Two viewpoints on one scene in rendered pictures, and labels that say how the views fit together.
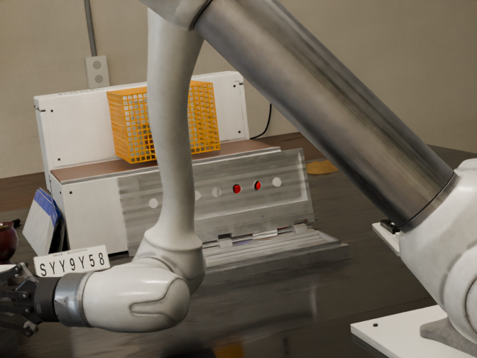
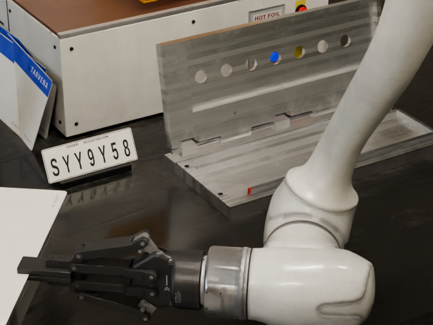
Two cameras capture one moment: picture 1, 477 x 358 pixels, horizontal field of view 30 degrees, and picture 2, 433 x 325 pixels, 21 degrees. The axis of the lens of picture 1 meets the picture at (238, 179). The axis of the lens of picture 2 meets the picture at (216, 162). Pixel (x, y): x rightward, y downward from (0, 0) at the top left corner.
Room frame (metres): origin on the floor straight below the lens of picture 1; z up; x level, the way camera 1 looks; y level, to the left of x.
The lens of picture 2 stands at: (0.22, 0.58, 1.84)
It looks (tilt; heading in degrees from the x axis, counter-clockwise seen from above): 29 degrees down; 346
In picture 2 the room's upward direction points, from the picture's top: straight up
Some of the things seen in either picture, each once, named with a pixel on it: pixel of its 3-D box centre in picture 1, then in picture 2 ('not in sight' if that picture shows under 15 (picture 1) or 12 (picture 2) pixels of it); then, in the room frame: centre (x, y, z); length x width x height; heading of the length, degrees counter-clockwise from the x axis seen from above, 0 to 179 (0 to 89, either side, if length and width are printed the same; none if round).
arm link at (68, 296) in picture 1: (79, 299); (225, 282); (1.41, 0.28, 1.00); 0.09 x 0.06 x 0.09; 160
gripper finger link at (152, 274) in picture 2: (5, 291); (115, 265); (1.46, 0.41, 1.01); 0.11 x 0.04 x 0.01; 70
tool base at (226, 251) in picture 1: (237, 255); (308, 147); (1.88, 0.02, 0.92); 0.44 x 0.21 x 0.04; 108
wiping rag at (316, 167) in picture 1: (320, 165); not in sight; (2.95, -0.28, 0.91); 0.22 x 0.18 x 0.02; 28
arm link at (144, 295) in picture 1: (143, 297); (312, 282); (1.38, 0.17, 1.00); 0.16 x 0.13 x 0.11; 70
